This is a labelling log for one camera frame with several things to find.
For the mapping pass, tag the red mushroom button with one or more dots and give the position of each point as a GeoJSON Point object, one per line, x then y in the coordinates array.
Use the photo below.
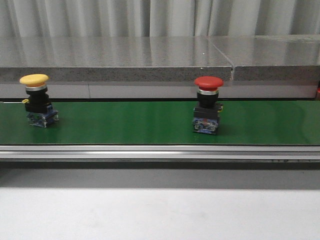
{"type": "Point", "coordinates": [206, 114]}

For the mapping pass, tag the yellow mushroom button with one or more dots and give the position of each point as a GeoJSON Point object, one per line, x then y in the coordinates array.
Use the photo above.
{"type": "Point", "coordinates": [39, 108]}

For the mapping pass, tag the green conveyor belt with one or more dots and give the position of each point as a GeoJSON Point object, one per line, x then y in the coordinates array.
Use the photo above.
{"type": "Point", "coordinates": [252, 134]}

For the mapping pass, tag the grey speckled countertop left slab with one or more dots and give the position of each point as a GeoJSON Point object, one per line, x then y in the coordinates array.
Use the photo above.
{"type": "Point", "coordinates": [112, 59]}

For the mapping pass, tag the grey speckled countertop slab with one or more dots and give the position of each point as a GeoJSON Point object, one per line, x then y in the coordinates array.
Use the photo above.
{"type": "Point", "coordinates": [112, 59]}
{"type": "Point", "coordinates": [289, 58]}

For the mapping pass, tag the grey speckled countertop right slab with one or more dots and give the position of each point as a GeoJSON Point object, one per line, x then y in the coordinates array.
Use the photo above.
{"type": "Point", "coordinates": [289, 58]}

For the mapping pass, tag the red plastic tray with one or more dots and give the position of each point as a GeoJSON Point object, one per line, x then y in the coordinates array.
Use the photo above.
{"type": "Point", "coordinates": [317, 96]}

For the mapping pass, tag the grey curtain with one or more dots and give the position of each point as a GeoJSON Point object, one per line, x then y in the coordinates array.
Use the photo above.
{"type": "Point", "coordinates": [154, 18]}

